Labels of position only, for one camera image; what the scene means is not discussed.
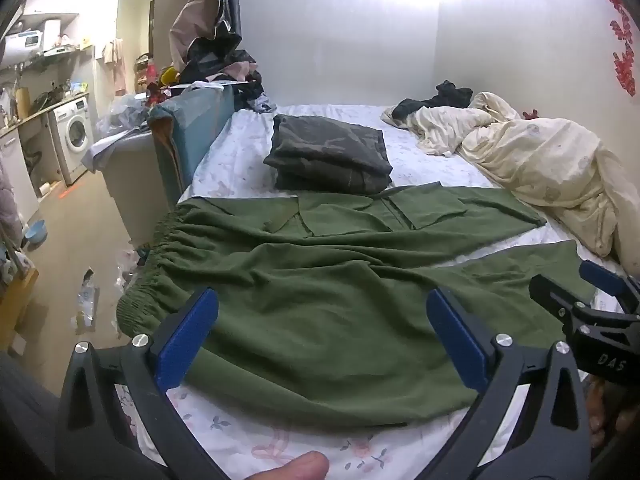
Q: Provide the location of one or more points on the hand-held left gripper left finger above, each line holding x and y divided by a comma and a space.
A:
187, 340

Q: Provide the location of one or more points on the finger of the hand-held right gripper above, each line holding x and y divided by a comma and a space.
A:
550, 292
600, 275

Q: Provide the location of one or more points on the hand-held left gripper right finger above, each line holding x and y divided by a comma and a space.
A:
457, 340

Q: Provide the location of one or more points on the green pants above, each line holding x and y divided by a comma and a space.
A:
310, 310

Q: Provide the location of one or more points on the folded dark grey pants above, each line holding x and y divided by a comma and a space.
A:
325, 152

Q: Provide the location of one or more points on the person's right hand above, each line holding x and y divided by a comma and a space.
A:
597, 420

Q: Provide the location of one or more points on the person's left hand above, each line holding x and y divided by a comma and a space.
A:
295, 467

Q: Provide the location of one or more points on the clear plastic packaging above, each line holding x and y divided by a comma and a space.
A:
87, 305

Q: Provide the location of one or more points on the cream blanket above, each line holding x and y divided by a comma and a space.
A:
540, 160

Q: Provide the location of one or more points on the grey storage bin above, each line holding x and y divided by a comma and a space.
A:
135, 185

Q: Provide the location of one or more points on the small red cloth piece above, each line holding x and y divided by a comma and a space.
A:
531, 114

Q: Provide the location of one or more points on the blue basin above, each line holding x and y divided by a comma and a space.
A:
36, 234

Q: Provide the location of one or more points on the floral white bed sheet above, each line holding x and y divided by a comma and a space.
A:
240, 160

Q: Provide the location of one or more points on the teal padded headboard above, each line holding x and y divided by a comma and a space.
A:
195, 130

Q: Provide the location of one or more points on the black garment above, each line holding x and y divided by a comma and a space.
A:
450, 95

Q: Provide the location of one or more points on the white washing machine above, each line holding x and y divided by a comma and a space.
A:
75, 132

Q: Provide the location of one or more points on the white base cabinet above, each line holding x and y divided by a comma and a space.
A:
17, 175

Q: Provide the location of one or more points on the clear plastic bags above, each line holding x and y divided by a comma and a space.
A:
122, 110

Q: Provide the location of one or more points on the wooden kitchen counter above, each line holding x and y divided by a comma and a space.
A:
30, 115

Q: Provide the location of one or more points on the hanging pink towel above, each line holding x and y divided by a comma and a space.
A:
117, 70

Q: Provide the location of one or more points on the pile of mixed clothes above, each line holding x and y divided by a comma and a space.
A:
220, 60

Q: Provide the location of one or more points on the hanging brown garment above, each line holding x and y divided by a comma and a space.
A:
195, 15

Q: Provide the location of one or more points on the red wall decoration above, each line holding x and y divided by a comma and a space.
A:
622, 67

